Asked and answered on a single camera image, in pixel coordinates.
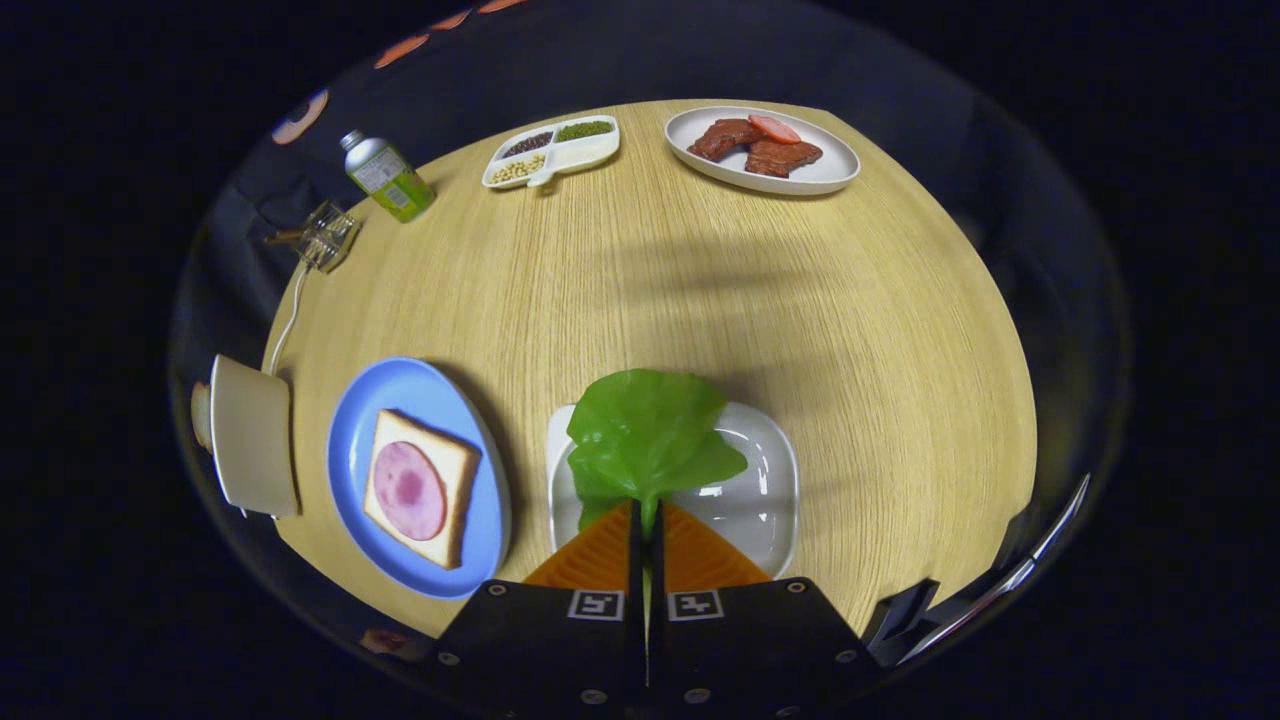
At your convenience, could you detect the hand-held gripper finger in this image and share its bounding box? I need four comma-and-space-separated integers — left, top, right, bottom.
425, 498, 649, 720
648, 500, 886, 720

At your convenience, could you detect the green lettuce leaf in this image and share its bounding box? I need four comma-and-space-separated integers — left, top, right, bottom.
567, 368, 749, 546

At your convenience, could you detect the white square plate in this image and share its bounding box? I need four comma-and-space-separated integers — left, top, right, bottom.
546, 400, 801, 579

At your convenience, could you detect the white bread slice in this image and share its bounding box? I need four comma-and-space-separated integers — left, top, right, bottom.
363, 408, 483, 571

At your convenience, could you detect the pink ham slice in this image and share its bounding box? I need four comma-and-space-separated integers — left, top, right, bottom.
372, 441, 448, 542

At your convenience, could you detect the dark object with silver edge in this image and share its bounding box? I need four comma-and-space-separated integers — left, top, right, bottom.
865, 473, 1091, 669

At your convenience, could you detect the blue round plate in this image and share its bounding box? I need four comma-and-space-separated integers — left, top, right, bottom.
327, 357, 512, 601

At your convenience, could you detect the white toaster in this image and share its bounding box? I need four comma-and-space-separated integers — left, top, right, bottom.
190, 354, 299, 519

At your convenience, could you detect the white divided dish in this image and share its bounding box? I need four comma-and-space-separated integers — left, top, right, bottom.
482, 115, 621, 191

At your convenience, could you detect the brown meat slice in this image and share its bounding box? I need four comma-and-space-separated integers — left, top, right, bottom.
687, 118, 766, 162
744, 138, 824, 179

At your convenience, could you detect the white oval plate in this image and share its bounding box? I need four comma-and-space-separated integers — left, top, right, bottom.
665, 106, 861, 196

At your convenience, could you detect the metal bottle with green label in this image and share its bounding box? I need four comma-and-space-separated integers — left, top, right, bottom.
339, 129, 437, 224

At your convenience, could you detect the white toaster cable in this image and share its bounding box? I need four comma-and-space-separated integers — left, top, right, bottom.
262, 262, 311, 376

